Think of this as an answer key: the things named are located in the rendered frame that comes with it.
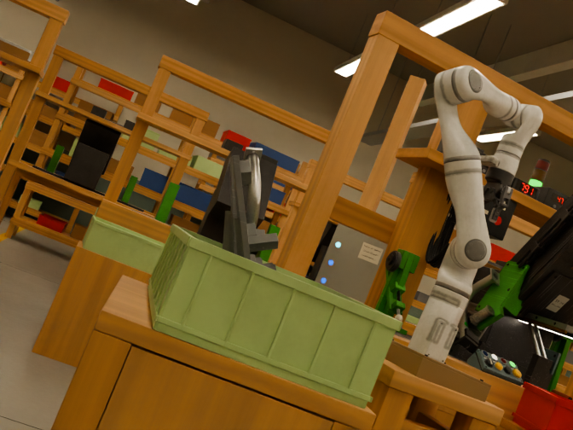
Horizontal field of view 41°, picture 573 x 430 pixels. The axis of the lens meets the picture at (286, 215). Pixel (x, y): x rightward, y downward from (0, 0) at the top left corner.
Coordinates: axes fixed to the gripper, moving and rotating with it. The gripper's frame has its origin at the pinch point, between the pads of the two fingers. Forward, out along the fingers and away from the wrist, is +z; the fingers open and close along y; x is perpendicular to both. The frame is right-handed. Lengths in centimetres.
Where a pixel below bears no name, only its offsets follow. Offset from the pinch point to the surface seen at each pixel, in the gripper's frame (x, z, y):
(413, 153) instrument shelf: -4, -21, 64
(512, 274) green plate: -39, 7, 33
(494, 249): -471, -85, 689
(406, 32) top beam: 16, -60, 66
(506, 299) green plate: -37.2, 16.4, 28.1
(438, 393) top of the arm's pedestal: 15, 46, -34
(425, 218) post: -19, -2, 66
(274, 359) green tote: 66, 48, -59
